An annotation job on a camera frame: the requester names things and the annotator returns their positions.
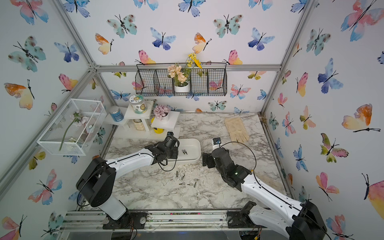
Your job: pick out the artificial pink flower stem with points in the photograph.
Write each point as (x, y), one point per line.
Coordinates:
(78, 121)

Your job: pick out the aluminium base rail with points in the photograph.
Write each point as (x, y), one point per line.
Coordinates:
(164, 221)

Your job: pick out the white wire mesh cage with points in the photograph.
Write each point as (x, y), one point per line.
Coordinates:
(50, 139)

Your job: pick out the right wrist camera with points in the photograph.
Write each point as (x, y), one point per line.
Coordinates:
(216, 143)

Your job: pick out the pink flowers in pot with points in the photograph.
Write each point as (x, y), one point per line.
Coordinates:
(162, 112)

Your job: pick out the black wire wall basket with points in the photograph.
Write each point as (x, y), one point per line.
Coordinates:
(152, 81)

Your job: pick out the beige jar under shelf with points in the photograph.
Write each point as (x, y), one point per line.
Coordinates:
(139, 125)

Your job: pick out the white plastic storage box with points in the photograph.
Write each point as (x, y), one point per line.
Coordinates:
(193, 147)

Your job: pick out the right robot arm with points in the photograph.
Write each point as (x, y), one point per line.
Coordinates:
(281, 214)

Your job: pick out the yellow bottle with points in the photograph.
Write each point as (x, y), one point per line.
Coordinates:
(157, 130)

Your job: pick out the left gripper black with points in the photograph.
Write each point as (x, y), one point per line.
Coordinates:
(176, 151)

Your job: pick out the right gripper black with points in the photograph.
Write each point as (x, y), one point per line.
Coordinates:
(209, 156)

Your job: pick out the white tiered wooden shelf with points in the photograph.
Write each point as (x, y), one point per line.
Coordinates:
(126, 128)

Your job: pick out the green lidded jar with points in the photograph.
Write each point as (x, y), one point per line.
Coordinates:
(138, 104)

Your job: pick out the flower pot in basket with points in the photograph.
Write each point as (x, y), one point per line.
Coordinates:
(181, 75)

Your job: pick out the beige work glove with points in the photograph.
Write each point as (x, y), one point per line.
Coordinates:
(237, 130)

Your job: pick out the blue tin can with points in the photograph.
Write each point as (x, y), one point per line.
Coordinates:
(116, 113)

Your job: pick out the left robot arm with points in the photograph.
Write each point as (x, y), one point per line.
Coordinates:
(97, 182)

